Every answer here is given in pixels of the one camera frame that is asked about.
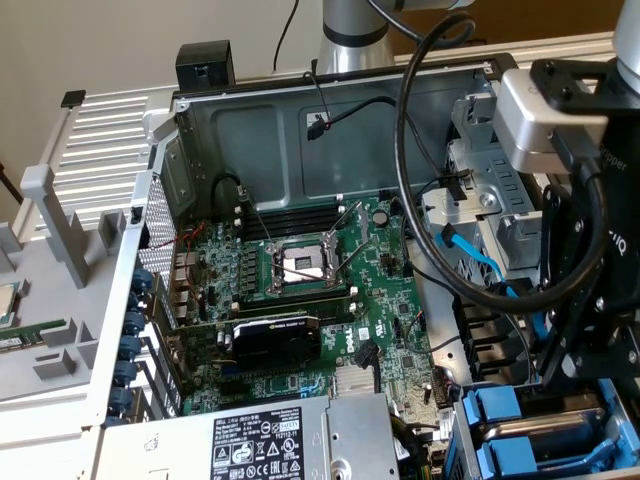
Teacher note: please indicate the black RAM slot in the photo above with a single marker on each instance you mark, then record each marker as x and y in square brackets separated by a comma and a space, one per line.
[290, 205]
[290, 218]
[295, 296]
[300, 312]

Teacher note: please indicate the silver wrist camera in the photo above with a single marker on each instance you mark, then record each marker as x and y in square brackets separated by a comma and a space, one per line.
[530, 130]

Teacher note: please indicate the thin metal locking lever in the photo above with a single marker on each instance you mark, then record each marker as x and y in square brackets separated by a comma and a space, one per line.
[256, 217]
[354, 255]

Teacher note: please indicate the silver power supply with label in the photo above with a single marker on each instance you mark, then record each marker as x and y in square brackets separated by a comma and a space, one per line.
[350, 440]

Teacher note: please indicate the silver finned heat sink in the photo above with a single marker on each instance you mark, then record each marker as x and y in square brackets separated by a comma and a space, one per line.
[352, 382]

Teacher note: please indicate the open PC case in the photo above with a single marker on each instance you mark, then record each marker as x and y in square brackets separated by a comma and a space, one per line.
[250, 145]

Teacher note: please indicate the hard disk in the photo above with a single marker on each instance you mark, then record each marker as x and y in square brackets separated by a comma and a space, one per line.
[545, 430]

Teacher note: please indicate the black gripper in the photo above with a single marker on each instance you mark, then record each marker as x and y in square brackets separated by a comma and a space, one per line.
[620, 225]

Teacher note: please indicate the white label tag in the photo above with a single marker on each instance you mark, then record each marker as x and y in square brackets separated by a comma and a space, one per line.
[445, 425]

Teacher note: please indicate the black profile end cap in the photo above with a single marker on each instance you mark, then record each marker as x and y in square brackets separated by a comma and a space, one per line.
[73, 98]

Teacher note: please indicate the round coin battery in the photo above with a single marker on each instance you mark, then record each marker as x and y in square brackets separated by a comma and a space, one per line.
[381, 217]

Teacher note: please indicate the grey plastic parts rack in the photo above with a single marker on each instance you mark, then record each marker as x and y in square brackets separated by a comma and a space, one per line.
[55, 310]

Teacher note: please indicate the CPU socket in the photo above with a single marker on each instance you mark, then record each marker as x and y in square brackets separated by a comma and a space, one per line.
[302, 262]

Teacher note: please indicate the black graphics card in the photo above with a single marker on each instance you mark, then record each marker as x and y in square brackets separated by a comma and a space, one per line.
[275, 345]

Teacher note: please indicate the blue disk carrier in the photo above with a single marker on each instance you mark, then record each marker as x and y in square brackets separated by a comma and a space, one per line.
[510, 452]

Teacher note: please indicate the green motherboard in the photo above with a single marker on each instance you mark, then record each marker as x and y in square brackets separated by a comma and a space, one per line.
[385, 320]

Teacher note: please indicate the black fan shroud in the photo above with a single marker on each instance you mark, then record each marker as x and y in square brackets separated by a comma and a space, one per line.
[480, 340]

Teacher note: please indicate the silver CPU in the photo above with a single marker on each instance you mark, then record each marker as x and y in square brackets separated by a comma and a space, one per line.
[7, 305]

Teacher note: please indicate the silver socket cover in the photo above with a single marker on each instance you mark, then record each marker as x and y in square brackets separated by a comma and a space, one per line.
[363, 220]

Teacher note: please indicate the grey metal drive cage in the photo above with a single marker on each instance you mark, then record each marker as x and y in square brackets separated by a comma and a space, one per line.
[500, 170]

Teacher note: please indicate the dark blue slot latch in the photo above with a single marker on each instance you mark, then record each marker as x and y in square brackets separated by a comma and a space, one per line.
[126, 373]
[121, 400]
[136, 301]
[129, 346]
[132, 323]
[142, 277]

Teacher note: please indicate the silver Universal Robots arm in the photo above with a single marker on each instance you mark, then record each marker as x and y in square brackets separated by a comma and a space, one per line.
[350, 50]

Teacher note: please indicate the black plastic block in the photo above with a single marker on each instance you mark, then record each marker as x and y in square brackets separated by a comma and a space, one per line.
[205, 65]

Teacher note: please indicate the green RAM stick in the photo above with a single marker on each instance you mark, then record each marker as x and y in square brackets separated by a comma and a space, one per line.
[25, 340]

